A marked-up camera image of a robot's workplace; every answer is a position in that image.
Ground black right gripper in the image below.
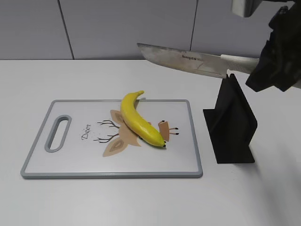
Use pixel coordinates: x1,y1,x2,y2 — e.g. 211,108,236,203
246,0,301,92

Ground white-handled kitchen knife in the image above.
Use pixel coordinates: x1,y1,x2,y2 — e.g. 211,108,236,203
137,43,259,79

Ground yellow plastic banana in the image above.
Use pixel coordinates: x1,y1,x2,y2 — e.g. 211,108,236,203
120,90,166,147

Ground black knife stand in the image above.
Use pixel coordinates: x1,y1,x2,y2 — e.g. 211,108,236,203
203,73,258,164

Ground white grey-rimmed cutting board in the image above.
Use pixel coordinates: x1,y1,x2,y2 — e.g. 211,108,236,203
21,99,203,179

